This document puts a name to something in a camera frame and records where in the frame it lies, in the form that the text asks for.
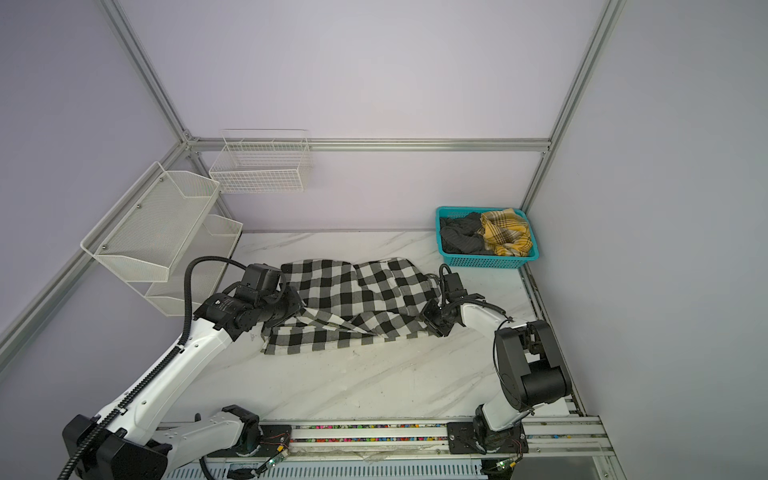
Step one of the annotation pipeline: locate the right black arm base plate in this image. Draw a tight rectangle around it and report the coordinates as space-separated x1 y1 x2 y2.
447 422 529 455

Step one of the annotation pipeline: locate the white mesh lower shelf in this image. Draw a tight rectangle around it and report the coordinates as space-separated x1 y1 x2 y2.
143 214 242 317

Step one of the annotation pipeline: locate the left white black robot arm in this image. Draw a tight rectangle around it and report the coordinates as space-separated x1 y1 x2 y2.
59 256 302 479

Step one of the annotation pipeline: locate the dark grey shirt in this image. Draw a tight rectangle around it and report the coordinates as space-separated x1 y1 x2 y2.
439 212 491 255

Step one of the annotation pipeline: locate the white mesh upper shelf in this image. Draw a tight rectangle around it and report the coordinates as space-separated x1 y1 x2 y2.
80 162 220 283

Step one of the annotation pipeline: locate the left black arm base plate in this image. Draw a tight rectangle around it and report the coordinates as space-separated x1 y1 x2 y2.
208 423 293 458

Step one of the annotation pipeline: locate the white wire basket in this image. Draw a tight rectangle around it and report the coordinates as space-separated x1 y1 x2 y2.
209 129 313 194

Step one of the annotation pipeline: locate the aluminium mounting rail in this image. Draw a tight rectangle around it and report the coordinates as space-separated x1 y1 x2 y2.
117 415 616 464

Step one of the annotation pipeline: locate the white mesh shelf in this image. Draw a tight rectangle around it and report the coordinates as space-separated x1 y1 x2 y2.
80 162 220 283
143 214 242 317

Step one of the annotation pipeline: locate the black white checkered shirt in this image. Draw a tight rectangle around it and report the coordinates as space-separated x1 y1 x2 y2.
261 258 440 356

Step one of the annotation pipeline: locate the teal plastic basket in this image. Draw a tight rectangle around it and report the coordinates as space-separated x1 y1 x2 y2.
436 206 539 269

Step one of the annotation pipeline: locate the aluminium frame back bar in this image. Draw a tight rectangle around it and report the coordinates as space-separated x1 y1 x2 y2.
187 138 551 153

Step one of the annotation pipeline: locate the left black corrugated cable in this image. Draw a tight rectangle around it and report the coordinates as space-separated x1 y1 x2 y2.
56 255 248 480

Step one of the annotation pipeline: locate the white slotted cable duct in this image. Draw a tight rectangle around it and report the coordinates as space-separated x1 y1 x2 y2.
133 460 488 480

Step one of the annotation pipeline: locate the yellow plaid shirt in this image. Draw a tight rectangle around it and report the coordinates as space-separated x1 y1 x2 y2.
480 209 533 257

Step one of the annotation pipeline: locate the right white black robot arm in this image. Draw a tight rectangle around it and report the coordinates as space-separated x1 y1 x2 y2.
419 265 572 437

